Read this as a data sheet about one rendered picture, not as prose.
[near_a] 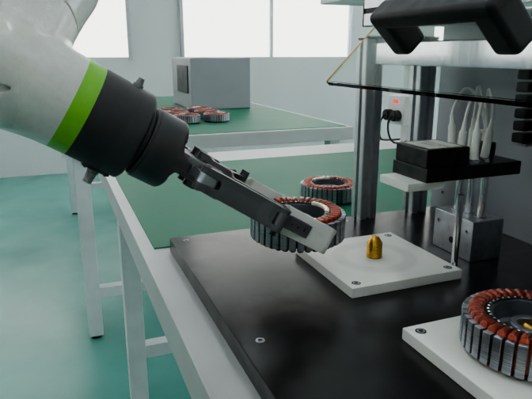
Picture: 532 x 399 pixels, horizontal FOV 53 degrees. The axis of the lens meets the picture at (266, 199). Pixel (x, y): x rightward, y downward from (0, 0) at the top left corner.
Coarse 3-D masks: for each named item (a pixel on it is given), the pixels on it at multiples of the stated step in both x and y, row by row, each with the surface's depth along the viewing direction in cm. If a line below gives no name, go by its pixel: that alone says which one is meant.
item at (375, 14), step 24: (408, 0) 32; (432, 0) 30; (456, 0) 28; (480, 0) 26; (504, 0) 26; (384, 24) 34; (408, 24) 32; (432, 24) 30; (480, 24) 27; (504, 24) 26; (528, 24) 27; (408, 48) 35; (504, 48) 27
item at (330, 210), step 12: (288, 204) 66; (300, 204) 66; (312, 204) 66; (324, 204) 65; (312, 216) 66; (324, 216) 60; (336, 216) 61; (252, 228) 62; (264, 228) 60; (336, 228) 60; (264, 240) 60; (276, 240) 59; (288, 240) 59; (336, 240) 60; (300, 252) 59
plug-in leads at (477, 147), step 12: (468, 108) 68; (480, 108) 66; (492, 108) 67; (492, 120) 67; (480, 132) 67; (492, 132) 68; (468, 144) 71; (480, 144) 72; (492, 144) 72; (480, 156) 69
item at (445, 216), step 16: (448, 208) 74; (464, 208) 74; (448, 224) 72; (464, 224) 69; (480, 224) 68; (496, 224) 69; (448, 240) 73; (464, 240) 70; (480, 240) 69; (496, 240) 70; (464, 256) 70; (480, 256) 70; (496, 256) 71
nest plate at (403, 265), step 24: (360, 240) 74; (384, 240) 74; (312, 264) 68; (336, 264) 65; (360, 264) 65; (384, 264) 65; (408, 264) 65; (432, 264) 65; (360, 288) 59; (384, 288) 60
